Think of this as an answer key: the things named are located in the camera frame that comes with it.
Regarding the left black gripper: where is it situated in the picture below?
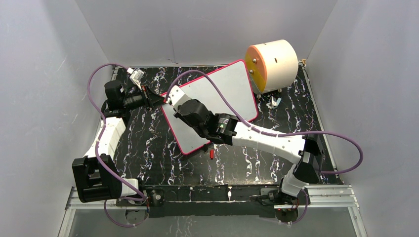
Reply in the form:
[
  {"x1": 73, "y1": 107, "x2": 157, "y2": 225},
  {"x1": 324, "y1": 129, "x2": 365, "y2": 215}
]
[{"x1": 123, "y1": 84, "x2": 166, "y2": 112}]

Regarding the pink framed whiteboard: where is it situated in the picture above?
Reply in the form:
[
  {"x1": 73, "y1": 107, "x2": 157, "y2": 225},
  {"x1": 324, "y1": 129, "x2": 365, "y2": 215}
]
[{"x1": 162, "y1": 60, "x2": 258, "y2": 155}]

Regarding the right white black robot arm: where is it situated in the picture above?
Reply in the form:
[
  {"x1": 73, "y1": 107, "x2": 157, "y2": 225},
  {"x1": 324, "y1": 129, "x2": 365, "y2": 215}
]
[{"x1": 173, "y1": 99, "x2": 324, "y2": 205}]

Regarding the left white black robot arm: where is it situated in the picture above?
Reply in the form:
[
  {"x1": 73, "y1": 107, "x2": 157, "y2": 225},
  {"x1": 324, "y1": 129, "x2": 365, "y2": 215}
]
[{"x1": 72, "y1": 80, "x2": 164, "y2": 205}]

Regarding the small white clip object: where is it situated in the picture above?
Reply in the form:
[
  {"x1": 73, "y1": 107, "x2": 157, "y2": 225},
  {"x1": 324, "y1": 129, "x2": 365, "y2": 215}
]
[{"x1": 266, "y1": 96, "x2": 282, "y2": 109}]

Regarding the cream cylinder with orange face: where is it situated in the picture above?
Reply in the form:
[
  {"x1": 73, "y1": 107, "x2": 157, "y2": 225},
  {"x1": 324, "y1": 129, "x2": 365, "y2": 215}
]
[{"x1": 245, "y1": 39, "x2": 298, "y2": 94}]

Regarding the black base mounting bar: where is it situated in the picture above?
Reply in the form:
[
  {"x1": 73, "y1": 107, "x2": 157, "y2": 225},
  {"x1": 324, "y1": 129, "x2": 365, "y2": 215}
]
[{"x1": 116, "y1": 185, "x2": 302, "y2": 218}]

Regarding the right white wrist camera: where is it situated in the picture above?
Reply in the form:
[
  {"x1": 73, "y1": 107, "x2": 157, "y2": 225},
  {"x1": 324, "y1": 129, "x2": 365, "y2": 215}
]
[{"x1": 166, "y1": 85, "x2": 191, "y2": 111}]

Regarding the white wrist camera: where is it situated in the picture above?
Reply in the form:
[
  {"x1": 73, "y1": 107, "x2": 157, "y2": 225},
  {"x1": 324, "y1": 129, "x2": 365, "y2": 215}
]
[
  {"x1": 166, "y1": 85, "x2": 191, "y2": 111},
  {"x1": 127, "y1": 68, "x2": 144, "y2": 88}
]

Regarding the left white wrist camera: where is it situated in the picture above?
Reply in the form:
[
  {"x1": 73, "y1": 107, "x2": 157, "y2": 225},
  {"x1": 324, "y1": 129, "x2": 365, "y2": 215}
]
[{"x1": 127, "y1": 68, "x2": 144, "y2": 88}]

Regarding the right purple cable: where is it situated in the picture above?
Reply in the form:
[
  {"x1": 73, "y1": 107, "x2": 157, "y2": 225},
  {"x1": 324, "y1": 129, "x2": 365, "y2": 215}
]
[{"x1": 165, "y1": 69, "x2": 364, "y2": 225}]

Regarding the purple cable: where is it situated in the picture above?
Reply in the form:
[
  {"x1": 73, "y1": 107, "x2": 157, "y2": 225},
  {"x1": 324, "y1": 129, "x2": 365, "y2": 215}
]
[
  {"x1": 165, "y1": 69, "x2": 364, "y2": 225},
  {"x1": 87, "y1": 64, "x2": 148, "y2": 228}
]

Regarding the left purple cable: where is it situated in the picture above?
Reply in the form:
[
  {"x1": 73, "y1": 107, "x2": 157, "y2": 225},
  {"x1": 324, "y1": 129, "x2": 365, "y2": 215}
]
[{"x1": 87, "y1": 64, "x2": 148, "y2": 228}]

